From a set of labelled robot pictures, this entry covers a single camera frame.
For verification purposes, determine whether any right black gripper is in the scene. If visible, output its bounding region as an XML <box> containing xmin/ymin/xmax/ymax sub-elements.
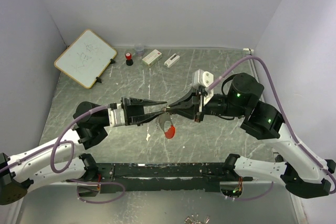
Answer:
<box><xmin>166</xmin><ymin>87</ymin><xmax>247</xmax><ymax>122</ymax></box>

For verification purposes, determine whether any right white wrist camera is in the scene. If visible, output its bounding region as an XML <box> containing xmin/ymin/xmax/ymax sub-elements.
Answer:
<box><xmin>192</xmin><ymin>69</ymin><xmax>214</xmax><ymax>105</ymax></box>

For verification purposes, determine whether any red black stamp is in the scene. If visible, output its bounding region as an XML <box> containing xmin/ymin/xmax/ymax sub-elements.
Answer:
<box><xmin>125</xmin><ymin>52</ymin><xmax>133</xmax><ymax>66</ymax></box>

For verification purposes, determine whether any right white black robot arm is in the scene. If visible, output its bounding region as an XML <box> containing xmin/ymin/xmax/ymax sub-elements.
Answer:
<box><xmin>164</xmin><ymin>70</ymin><xmax>335</xmax><ymax>199</ymax></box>

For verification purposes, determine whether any small metal parts pile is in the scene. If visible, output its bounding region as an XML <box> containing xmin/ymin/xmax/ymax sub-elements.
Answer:
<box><xmin>184</xmin><ymin>215</ymin><xmax>210</xmax><ymax>224</ymax></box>

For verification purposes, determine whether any white rectangular device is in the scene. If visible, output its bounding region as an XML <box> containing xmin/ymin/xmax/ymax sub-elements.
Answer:
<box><xmin>164</xmin><ymin>54</ymin><xmax>180</xmax><ymax>68</ymax></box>

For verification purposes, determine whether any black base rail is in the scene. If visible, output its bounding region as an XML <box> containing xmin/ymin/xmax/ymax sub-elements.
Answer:
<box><xmin>79</xmin><ymin>163</ymin><xmax>239</xmax><ymax>193</ymax></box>

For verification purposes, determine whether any white cardboard box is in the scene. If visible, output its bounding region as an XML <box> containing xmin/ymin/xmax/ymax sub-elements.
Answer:
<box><xmin>142</xmin><ymin>49</ymin><xmax>162</xmax><ymax>67</ymax></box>

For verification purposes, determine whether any small whiteboard wooden frame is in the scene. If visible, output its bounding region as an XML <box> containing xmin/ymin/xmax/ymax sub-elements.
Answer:
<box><xmin>54</xmin><ymin>29</ymin><xmax>117</xmax><ymax>89</ymax></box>

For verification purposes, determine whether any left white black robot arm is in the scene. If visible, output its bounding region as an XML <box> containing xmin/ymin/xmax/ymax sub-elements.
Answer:
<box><xmin>1</xmin><ymin>98</ymin><xmax>164</xmax><ymax>205</ymax></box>

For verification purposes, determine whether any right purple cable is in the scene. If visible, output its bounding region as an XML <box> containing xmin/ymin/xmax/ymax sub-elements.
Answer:
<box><xmin>207</xmin><ymin>55</ymin><xmax>336</xmax><ymax>201</ymax></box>

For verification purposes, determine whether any red carabiner keyring with keys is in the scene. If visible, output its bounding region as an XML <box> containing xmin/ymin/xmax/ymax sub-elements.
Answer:
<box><xmin>155</xmin><ymin>107</ymin><xmax>176</xmax><ymax>140</ymax></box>

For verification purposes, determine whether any aluminium frame rail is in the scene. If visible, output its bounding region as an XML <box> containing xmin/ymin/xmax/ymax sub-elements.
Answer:
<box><xmin>243</xmin><ymin>48</ymin><xmax>308</xmax><ymax>224</ymax></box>

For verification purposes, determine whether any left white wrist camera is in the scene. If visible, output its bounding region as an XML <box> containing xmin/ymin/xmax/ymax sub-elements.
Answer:
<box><xmin>108</xmin><ymin>103</ymin><xmax>125</xmax><ymax>127</ymax></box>

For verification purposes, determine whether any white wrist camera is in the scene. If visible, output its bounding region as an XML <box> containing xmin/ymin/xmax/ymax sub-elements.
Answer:
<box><xmin>108</xmin><ymin>103</ymin><xmax>125</xmax><ymax>127</ymax></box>
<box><xmin>192</xmin><ymin>69</ymin><xmax>214</xmax><ymax>105</ymax></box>

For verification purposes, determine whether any clear plastic cup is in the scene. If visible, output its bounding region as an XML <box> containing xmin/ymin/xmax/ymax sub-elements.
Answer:
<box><xmin>134</xmin><ymin>44</ymin><xmax>144</xmax><ymax>57</ymax></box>

